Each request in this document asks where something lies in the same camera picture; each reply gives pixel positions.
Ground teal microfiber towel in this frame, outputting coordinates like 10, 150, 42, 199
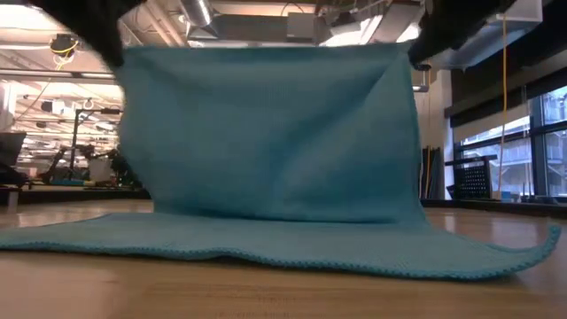
0, 43, 563, 281

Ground black leaning panels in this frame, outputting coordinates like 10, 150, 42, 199
420, 147, 444, 200

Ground black perforated panel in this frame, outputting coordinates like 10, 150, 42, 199
446, 154, 498, 201

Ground yellow hanging cable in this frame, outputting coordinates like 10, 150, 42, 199
498, 15, 509, 198

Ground black background gantry frame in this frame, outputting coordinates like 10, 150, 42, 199
70, 108, 123, 178

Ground black aluminium table frame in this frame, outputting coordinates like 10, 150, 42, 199
17, 188, 567, 219

